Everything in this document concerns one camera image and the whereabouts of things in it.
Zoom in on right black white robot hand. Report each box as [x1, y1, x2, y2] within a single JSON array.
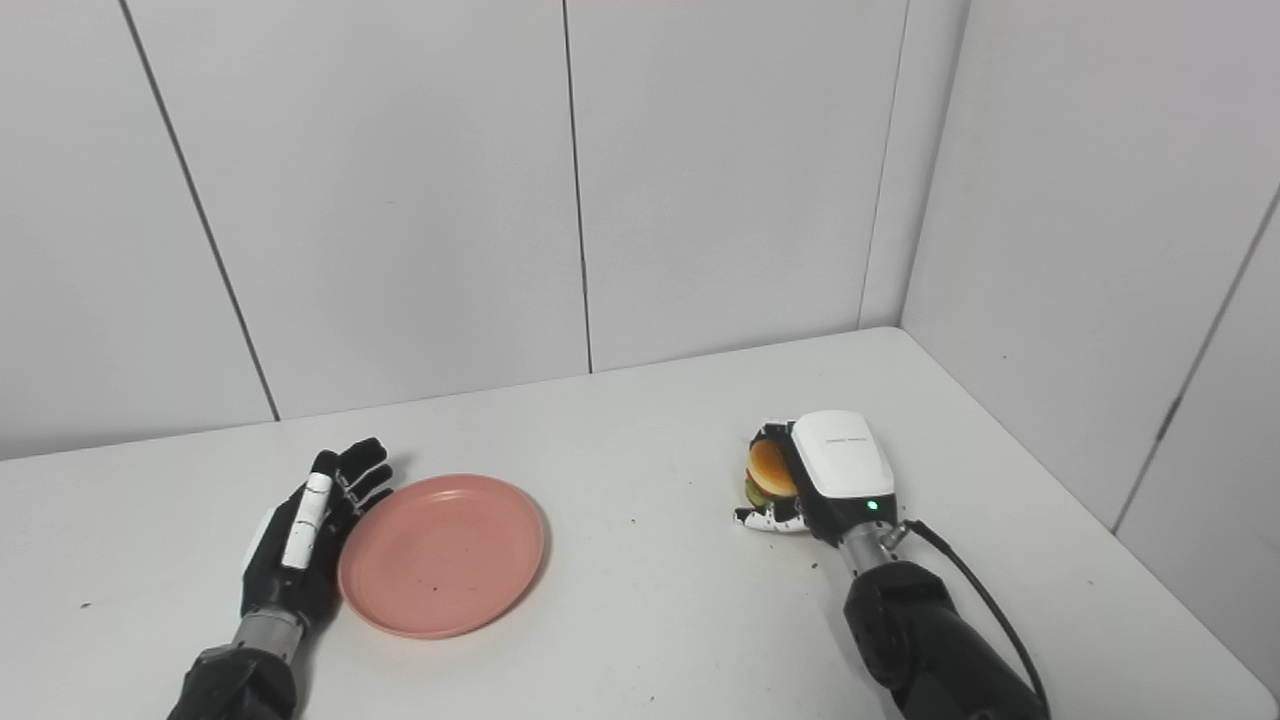
[[735, 410, 898, 547]]

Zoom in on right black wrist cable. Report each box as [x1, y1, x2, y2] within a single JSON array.
[[880, 519, 1054, 720]]

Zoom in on toy hamburger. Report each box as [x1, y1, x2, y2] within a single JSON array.
[[745, 438, 801, 508]]

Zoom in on pink round plate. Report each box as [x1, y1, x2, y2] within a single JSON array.
[[337, 474, 547, 640]]

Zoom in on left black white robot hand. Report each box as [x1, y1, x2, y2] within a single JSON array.
[[240, 437, 394, 633]]

